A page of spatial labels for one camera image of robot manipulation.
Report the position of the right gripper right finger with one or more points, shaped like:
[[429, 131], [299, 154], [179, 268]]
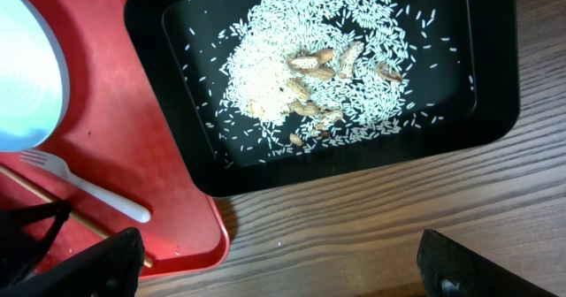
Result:
[[448, 268]]

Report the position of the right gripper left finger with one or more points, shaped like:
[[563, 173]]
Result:
[[111, 267]]

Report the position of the wooden chopstick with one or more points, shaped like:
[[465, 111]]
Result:
[[91, 219]]

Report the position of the white plastic fork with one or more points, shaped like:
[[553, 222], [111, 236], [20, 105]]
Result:
[[58, 167]]

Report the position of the light blue plate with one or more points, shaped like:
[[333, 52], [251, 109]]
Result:
[[35, 82]]

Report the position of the rice food scraps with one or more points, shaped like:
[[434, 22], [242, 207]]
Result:
[[277, 79]]

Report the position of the red plastic tray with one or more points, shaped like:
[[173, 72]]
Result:
[[114, 135]]

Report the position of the black plastic tray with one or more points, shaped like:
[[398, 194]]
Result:
[[486, 67]]

